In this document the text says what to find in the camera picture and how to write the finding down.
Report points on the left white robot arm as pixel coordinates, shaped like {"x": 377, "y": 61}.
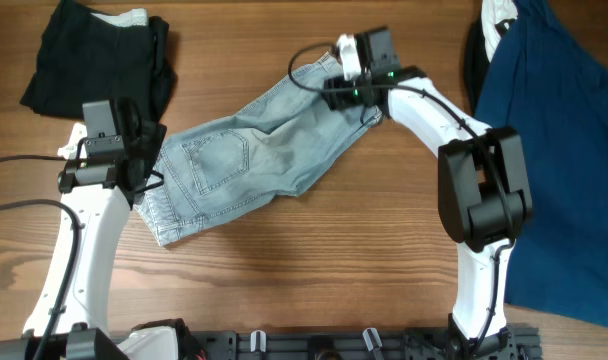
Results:
{"x": 107, "y": 170}

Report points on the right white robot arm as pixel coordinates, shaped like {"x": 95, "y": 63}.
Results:
{"x": 483, "y": 190}

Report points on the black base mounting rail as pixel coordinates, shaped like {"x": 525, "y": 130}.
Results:
{"x": 513, "y": 343}

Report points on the light blue denim shorts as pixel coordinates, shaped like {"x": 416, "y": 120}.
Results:
{"x": 278, "y": 145}

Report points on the folded black garment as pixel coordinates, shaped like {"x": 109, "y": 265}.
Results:
{"x": 87, "y": 56}

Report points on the black garment under shirt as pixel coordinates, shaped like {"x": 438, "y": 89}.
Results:
{"x": 475, "y": 64}

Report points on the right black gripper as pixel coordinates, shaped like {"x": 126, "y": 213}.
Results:
{"x": 336, "y": 93}

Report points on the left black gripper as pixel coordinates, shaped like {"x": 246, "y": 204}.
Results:
{"x": 149, "y": 136}

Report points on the white garment at edge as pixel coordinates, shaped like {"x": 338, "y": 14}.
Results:
{"x": 496, "y": 19}

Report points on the dark blue t-shirt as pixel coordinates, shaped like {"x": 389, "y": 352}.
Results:
{"x": 554, "y": 93}

